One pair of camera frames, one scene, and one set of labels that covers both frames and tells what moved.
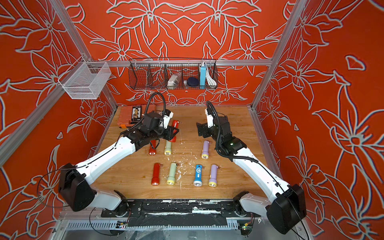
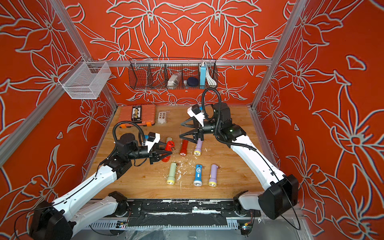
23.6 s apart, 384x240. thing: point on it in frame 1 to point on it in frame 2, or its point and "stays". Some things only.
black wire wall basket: (173, 73) stays
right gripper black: (200, 127) to (196, 125)
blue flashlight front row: (198, 181) stays
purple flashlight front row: (212, 181) stays
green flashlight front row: (172, 173) stays
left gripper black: (170, 135) to (155, 155)
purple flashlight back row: (205, 154) to (197, 151)
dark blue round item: (192, 81) stays
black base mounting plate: (178, 213) stays
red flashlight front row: (155, 179) to (169, 145)
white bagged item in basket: (173, 80) stays
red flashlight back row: (175, 124) to (184, 148)
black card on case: (136, 114) stays
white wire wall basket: (85, 80) stays
